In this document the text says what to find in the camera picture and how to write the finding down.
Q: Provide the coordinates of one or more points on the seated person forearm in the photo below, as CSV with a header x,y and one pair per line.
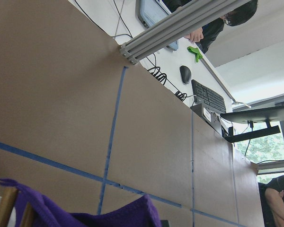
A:
x,y
272,202

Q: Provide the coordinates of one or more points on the right wooden rack bar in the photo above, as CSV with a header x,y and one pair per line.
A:
x,y
28,216

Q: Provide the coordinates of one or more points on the wooden rack bar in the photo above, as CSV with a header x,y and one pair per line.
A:
x,y
7,203
28,216

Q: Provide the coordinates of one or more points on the left wooden rack bar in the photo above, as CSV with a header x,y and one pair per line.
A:
x,y
7,203

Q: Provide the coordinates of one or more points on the black computer mouse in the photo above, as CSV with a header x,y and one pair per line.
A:
x,y
185,74

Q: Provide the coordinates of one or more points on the black keyboard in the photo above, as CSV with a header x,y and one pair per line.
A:
x,y
208,97

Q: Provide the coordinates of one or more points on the green clamp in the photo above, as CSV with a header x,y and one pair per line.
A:
x,y
196,52

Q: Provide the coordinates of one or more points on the person in black shirt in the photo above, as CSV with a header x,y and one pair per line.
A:
x,y
204,36

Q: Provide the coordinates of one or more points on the black monitor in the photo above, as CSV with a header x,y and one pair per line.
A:
x,y
267,115

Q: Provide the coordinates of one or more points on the aluminium frame post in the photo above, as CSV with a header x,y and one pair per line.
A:
x,y
190,17

